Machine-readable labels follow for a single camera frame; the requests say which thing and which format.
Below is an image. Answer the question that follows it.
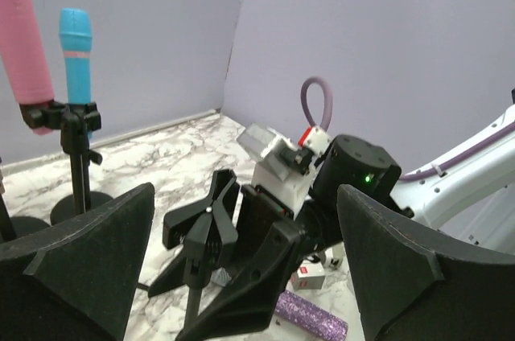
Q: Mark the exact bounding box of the black mini tripod stand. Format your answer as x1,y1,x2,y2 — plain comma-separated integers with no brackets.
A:
0,99,68,244

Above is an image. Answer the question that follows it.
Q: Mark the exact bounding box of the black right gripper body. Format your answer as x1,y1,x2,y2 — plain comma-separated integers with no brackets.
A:
237,184,342,265

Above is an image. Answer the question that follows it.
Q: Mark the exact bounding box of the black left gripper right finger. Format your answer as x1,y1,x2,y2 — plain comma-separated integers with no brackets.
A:
337,185,514,340

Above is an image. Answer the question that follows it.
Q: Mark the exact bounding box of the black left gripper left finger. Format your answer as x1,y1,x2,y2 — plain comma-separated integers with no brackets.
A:
1,183,155,340

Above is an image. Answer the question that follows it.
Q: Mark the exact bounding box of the white red small box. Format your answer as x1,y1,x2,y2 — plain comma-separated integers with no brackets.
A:
290,261,326,290

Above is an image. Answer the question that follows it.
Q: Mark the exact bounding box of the purple glitter microphone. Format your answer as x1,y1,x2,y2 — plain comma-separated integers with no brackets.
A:
275,290,348,341

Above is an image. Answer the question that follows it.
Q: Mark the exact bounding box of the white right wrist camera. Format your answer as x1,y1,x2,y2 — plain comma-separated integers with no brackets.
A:
237,124,331,217

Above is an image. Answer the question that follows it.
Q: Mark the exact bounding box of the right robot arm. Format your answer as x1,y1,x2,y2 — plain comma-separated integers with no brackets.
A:
148,108,514,340

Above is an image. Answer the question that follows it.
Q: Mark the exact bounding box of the black mic stand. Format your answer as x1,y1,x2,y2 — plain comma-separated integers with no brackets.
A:
50,102,113,225
162,169,240,326
0,155,52,244

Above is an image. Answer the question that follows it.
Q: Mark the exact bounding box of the blue microphone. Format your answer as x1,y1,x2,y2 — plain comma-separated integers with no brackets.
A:
59,8,93,105

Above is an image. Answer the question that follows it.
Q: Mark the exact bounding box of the pink microphone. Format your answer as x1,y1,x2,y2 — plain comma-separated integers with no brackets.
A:
0,0,56,137

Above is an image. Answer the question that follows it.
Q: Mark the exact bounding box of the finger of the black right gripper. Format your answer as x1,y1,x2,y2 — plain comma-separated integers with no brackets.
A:
176,220,301,340
147,252,187,298

